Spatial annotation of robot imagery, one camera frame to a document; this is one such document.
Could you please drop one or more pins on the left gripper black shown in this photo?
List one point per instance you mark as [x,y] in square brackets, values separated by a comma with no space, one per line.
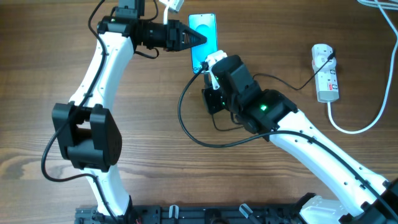
[175,32]

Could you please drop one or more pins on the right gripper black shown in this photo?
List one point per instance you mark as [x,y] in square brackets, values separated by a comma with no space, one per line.
[213,104]

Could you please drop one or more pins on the turquoise Galaxy S25 smartphone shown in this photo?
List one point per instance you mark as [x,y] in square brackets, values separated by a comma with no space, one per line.
[204,24]

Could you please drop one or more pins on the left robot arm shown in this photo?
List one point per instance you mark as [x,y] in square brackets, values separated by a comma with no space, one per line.
[85,129]

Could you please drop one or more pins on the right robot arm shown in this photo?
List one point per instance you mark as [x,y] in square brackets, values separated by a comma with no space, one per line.
[363,196]

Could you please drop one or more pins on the white round charger adapter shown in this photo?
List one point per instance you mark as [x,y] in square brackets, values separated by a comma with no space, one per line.
[323,62]

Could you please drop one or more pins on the white power strip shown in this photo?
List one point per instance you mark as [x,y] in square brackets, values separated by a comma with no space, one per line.
[326,82]

